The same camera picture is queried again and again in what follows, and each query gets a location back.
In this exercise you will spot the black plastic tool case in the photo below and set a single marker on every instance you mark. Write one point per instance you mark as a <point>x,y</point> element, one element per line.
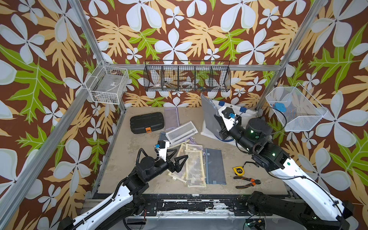
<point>147,123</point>

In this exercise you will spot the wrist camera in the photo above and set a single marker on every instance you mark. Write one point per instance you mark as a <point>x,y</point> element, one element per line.
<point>161,149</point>
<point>229,117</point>

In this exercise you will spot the white wire basket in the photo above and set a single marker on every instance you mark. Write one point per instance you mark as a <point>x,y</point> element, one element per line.
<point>106,84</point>
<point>304,111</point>

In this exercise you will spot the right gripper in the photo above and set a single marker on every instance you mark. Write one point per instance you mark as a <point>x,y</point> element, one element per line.
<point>225,133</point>

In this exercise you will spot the yellow trimmed mesh pouch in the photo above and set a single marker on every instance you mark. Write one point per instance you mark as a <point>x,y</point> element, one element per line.
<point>193,172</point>

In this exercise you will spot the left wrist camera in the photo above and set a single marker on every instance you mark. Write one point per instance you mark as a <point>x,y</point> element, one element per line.
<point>161,149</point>

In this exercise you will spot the white mesh pouch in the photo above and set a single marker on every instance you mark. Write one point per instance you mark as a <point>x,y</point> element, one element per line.
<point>181,133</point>

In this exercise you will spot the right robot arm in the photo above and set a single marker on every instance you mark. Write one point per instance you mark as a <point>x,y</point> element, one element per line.
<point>319,209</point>

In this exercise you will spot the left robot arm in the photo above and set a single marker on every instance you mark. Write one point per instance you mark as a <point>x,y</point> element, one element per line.
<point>127,199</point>

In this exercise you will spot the yellow tape measure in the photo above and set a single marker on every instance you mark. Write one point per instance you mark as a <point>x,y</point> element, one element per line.
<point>239,171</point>

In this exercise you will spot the black wire basket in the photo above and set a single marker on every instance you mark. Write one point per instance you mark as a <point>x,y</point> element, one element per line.
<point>186,75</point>

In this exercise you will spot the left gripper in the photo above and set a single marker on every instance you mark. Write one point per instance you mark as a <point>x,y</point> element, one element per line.
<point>171,167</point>

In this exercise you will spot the white wire basket left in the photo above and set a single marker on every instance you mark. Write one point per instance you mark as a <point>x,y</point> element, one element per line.
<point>106,84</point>

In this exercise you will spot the blue object in basket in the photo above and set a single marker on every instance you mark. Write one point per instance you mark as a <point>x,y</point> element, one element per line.
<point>280,107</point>

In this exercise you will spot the white wire basket right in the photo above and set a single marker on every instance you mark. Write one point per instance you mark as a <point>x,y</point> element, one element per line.
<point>304,111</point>

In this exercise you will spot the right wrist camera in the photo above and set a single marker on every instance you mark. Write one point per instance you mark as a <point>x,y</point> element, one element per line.
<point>229,117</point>

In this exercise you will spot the dark blue mesh pouch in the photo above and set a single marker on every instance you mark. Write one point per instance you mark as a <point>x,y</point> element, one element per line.
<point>215,174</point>

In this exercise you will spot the purple mesh pouch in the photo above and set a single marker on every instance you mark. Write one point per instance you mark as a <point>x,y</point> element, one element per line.
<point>171,118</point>

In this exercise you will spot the white Doraemon canvas bag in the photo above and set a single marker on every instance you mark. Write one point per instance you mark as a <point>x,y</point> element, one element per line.
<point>245,114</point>

